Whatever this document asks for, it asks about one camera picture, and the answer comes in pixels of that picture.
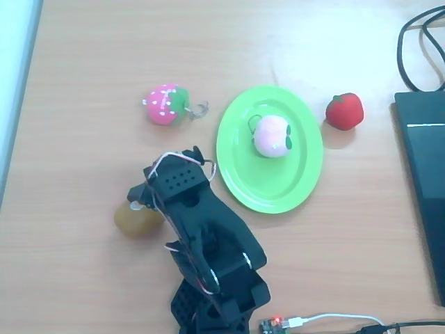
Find brown kiwi with sticker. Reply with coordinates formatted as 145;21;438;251
113;201;164;239

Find green plastic plate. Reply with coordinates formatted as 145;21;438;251
216;84;325;214

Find pink strawberry plush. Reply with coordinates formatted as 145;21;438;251
140;82;192;127

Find pink peach plush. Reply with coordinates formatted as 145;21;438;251
247;113;294;159

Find motor control board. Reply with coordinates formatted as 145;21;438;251
257;315;291;334

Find red plush fruit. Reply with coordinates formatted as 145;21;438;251
325;92;366;132

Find black laptop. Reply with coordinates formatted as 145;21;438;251
394;90;445;308

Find clear keychain loop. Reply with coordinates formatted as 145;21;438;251
187;100;210;121

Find white usb cable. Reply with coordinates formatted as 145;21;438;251
283;312;385;330

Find black cable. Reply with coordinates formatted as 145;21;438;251
419;13;445;93
397;3;445;93
354;320;445;334

